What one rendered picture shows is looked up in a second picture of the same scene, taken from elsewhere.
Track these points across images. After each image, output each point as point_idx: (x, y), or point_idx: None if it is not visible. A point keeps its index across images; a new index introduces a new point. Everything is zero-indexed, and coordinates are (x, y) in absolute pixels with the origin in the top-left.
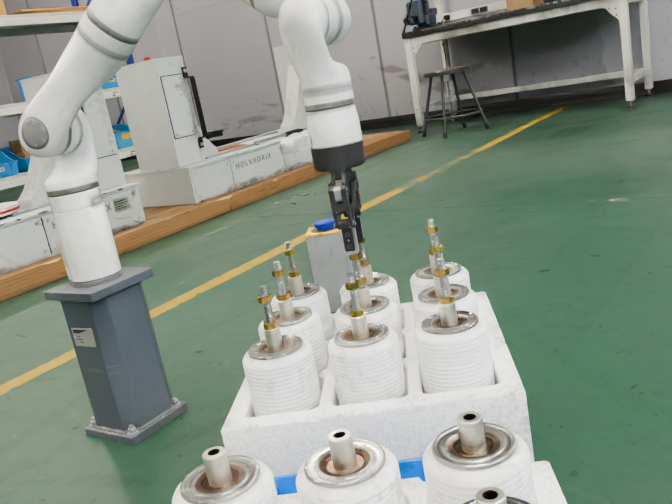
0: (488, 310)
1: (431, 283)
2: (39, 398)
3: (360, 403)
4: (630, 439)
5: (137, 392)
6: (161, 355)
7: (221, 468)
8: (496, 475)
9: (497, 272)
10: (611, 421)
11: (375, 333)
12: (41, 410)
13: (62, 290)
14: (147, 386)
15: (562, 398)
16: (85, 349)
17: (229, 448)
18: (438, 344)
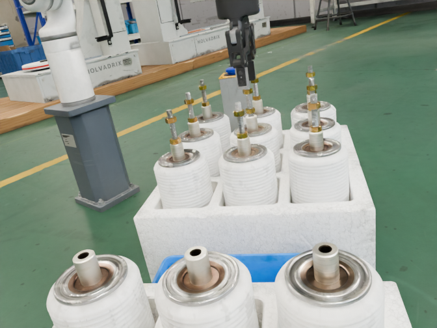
0: (348, 138)
1: (306, 116)
2: (56, 176)
3: (239, 206)
4: None
5: (104, 178)
6: (132, 153)
7: (88, 271)
8: (348, 316)
9: (354, 113)
10: (435, 228)
11: (255, 152)
12: (55, 183)
13: (54, 108)
14: (111, 175)
15: (397, 206)
16: (70, 148)
17: (140, 231)
18: (305, 165)
